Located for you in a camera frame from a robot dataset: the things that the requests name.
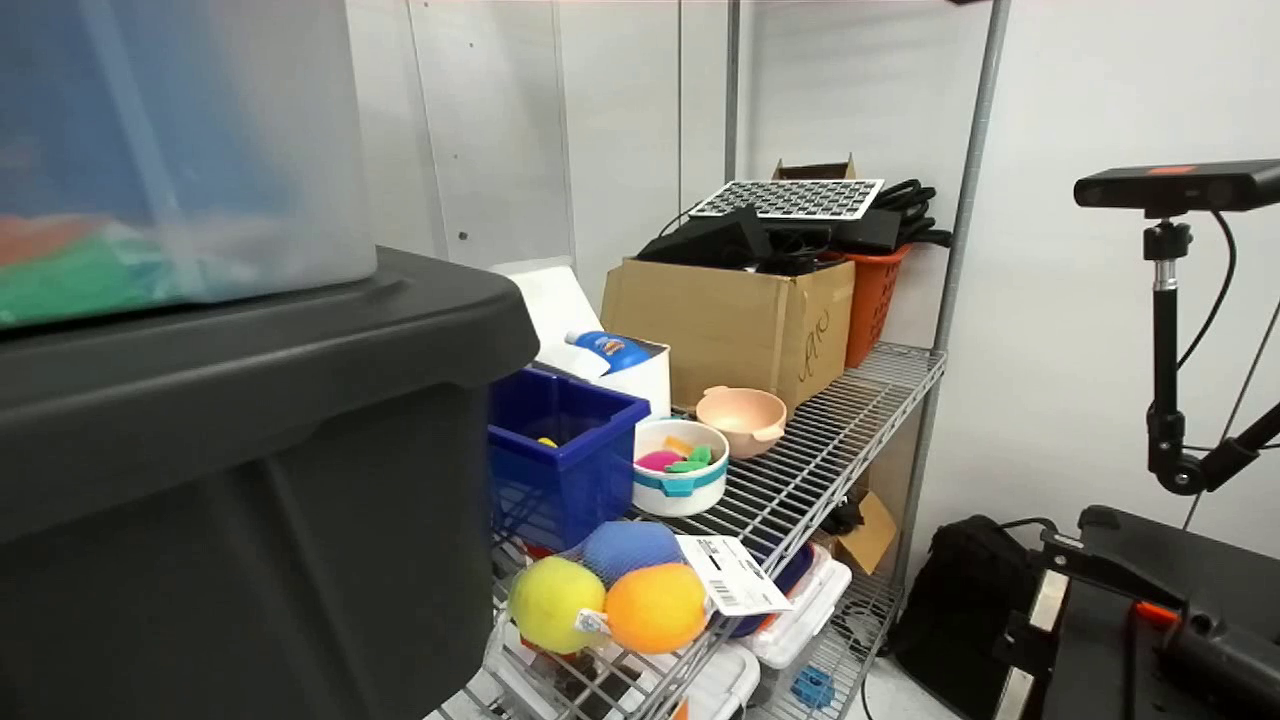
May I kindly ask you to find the netted pack of squish balls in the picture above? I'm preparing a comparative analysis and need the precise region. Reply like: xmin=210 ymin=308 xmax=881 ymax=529
xmin=510 ymin=518 xmax=787 ymax=655

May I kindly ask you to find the black plastic storage bin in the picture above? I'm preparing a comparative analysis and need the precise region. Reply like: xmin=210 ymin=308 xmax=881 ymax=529
xmin=0 ymin=252 xmax=536 ymax=720

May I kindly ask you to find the white open cardboard box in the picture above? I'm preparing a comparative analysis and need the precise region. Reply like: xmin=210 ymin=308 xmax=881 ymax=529
xmin=499 ymin=259 xmax=673 ymax=417

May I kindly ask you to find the white teal-rimmed toy bowl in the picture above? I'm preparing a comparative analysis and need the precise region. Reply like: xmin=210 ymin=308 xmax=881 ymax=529
xmin=633 ymin=417 xmax=729 ymax=515

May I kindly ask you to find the blue plastic basket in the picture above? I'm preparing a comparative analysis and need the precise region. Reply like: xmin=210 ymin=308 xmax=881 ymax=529
xmin=489 ymin=366 xmax=647 ymax=551

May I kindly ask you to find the pink plastic bowl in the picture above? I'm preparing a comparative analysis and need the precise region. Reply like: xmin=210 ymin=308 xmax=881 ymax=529
xmin=697 ymin=383 xmax=787 ymax=459

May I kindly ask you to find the black electronics with grid panel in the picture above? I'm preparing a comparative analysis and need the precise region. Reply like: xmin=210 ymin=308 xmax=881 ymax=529
xmin=640 ymin=163 xmax=953 ymax=277

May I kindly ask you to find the white plastic case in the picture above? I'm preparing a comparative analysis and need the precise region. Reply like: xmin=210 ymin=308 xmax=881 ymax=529
xmin=743 ymin=549 xmax=853 ymax=666

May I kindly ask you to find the small brown cardboard box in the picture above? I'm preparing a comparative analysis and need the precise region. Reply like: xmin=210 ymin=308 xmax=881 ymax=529
xmin=817 ymin=490 xmax=897 ymax=576

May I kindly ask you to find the black bag on floor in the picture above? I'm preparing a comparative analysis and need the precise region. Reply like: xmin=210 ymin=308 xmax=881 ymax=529
xmin=887 ymin=515 xmax=1046 ymax=720

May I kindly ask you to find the clear plastic storage tote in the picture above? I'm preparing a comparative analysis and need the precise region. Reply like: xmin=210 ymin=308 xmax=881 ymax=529
xmin=0 ymin=0 xmax=378 ymax=327

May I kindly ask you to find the black table with clamps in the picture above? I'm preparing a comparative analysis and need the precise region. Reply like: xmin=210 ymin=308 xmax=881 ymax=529
xmin=991 ymin=503 xmax=1280 ymax=720

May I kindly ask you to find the wire metal shelving rack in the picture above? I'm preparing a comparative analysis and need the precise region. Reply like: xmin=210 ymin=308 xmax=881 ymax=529
xmin=429 ymin=0 xmax=1014 ymax=720

